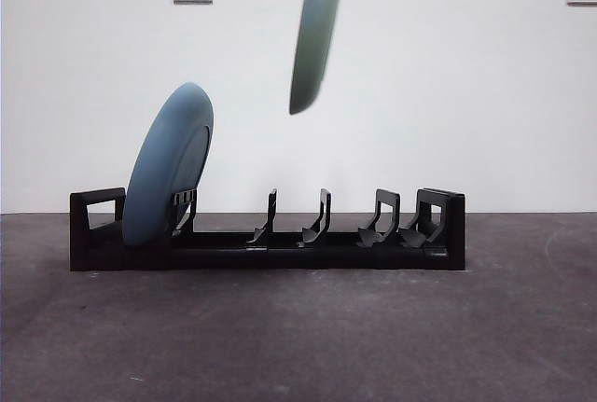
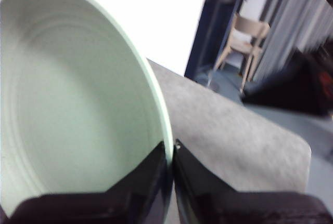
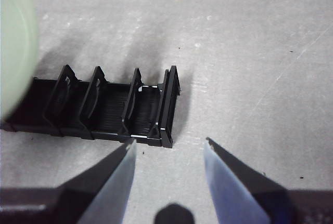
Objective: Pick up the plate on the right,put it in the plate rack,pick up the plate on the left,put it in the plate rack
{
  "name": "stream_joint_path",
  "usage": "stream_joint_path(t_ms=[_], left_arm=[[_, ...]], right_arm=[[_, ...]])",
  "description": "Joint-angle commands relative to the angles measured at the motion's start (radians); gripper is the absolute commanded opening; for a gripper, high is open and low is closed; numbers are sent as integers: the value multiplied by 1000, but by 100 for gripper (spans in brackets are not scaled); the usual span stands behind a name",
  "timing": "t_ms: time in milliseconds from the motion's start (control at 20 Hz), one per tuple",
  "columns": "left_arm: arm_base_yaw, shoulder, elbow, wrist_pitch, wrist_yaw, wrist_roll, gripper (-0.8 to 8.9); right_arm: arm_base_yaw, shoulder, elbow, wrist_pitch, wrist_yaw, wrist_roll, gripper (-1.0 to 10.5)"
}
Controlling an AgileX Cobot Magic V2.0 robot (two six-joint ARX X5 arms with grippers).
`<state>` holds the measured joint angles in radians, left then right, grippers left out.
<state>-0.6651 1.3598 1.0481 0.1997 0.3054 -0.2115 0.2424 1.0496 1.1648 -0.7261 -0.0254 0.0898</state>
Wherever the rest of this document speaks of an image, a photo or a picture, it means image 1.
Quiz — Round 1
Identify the green round plate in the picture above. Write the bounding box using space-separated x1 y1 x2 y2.
288 0 349 117

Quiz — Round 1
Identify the blue round plate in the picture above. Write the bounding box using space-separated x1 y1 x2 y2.
121 81 217 250

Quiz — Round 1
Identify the black plastic plate rack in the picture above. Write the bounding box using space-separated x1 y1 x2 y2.
68 187 467 273

